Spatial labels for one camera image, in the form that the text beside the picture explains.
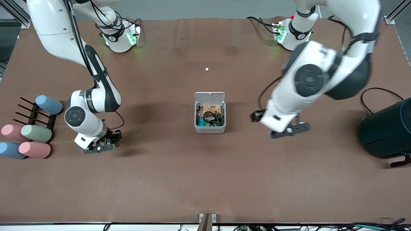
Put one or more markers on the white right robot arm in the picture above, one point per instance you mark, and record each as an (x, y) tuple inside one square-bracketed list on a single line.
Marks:
[(54, 25)]

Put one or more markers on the green terminal connector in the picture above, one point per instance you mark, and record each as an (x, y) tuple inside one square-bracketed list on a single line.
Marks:
[(243, 228)]

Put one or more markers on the golden crumpled snack wrapper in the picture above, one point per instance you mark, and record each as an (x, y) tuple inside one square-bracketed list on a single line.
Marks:
[(210, 107)]

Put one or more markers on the grey metal edge bracket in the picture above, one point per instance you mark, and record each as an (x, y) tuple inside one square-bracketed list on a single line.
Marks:
[(201, 217)]

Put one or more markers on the aluminium frame profile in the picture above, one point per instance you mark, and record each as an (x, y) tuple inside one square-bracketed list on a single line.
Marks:
[(393, 14), (13, 12)]

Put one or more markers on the white lidded trash bin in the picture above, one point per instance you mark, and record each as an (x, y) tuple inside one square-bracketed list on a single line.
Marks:
[(210, 130)]

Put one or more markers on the blue plastic cup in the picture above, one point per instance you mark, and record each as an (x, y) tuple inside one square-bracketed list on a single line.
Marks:
[(48, 104), (9, 150)]

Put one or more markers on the dark wooden cup rack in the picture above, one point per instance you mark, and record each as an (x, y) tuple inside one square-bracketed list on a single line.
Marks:
[(33, 117)]

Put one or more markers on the dark teal cylindrical bin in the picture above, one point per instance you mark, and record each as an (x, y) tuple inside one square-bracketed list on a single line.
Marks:
[(385, 131)]

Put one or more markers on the brown table cover sheet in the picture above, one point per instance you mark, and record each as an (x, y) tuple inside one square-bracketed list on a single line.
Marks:
[(205, 179)]

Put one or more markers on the teal trash piece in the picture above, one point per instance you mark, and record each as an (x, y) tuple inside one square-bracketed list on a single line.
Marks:
[(202, 122)]

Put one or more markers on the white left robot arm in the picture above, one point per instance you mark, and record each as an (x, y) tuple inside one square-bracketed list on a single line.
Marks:
[(321, 61)]

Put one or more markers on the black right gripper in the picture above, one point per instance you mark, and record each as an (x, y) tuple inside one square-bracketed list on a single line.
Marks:
[(112, 135)]

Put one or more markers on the pink plastic cup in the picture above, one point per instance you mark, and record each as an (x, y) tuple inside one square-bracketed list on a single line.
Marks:
[(9, 131), (34, 149)]

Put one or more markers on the silver base box green light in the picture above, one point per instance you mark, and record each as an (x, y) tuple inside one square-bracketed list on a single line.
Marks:
[(133, 35), (278, 32)]

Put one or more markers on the dark teal tape roll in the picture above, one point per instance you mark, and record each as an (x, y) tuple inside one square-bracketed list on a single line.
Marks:
[(210, 117)]

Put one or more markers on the green plastic cup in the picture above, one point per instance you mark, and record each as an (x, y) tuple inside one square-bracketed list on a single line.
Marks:
[(37, 133)]

